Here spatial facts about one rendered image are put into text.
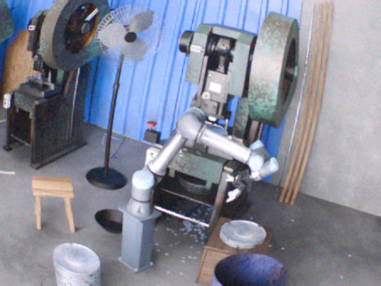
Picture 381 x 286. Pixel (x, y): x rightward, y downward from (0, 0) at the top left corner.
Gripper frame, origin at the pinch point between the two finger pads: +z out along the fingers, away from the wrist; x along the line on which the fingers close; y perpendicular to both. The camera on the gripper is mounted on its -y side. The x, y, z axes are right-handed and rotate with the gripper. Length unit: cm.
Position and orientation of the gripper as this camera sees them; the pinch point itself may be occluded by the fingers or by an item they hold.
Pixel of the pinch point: (226, 191)
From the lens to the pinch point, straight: 253.4
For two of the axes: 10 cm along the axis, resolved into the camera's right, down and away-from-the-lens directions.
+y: -6.3, -5.3, -5.7
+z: -7.8, 4.3, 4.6
